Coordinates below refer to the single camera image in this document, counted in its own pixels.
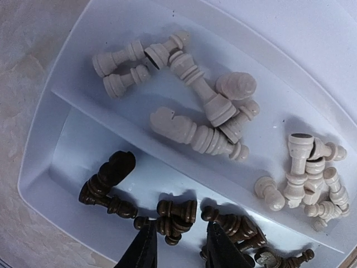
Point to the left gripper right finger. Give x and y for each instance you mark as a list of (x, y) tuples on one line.
[(221, 252)]

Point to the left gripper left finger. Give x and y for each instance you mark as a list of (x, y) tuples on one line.
[(142, 252)]

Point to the pile of dark chess pieces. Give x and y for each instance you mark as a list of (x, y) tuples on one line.
[(176, 219)]

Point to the pile of white chess pieces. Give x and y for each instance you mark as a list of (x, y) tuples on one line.
[(228, 106)]

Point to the white divided plastic tray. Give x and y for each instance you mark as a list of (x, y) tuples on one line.
[(198, 111)]

